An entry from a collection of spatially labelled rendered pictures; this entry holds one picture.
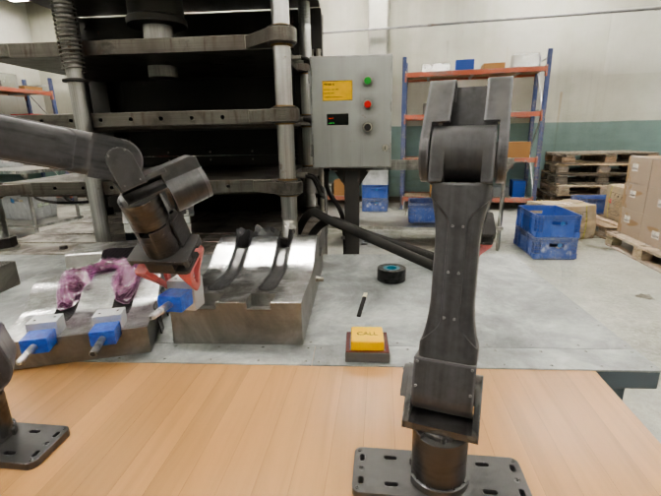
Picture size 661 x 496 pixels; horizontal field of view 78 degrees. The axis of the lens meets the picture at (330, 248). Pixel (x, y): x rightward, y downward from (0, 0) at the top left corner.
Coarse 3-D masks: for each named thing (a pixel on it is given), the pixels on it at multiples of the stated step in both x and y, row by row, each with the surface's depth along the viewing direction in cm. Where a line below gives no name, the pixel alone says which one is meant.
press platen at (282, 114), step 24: (48, 120) 153; (72, 120) 154; (96, 120) 151; (120, 120) 151; (144, 120) 150; (168, 120) 150; (192, 120) 149; (216, 120) 149; (240, 120) 148; (264, 120) 143; (288, 120) 139
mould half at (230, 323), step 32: (224, 256) 104; (256, 256) 103; (320, 256) 118; (224, 288) 86; (256, 288) 85; (288, 288) 85; (192, 320) 80; (224, 320) 80; (256, 320) 79; (288, 320) 79
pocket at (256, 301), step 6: (252, 294) 83; (258, 294) 83; (264, 294) 83; (270, 294) 83; (246, 300) 80; (252, 300) 83; (258, 300) 83; (264, 300) 83; (270, 300) 83; (252, 306) 83; (258, 306) 83; (264, 306) 83
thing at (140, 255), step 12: (168, 228) 62; (144, 240) 61; (156, 240) 62; (168, 240) 63; (192, 240) 67; (132, 252) 66; (144, 252) 66; (156, 252) 63; (168, 252) 64; (180, 252) 65; (192, 252) 65; (132, 264) 65; (156, 264) 64; (168, 264) 64; (180, 264) 64
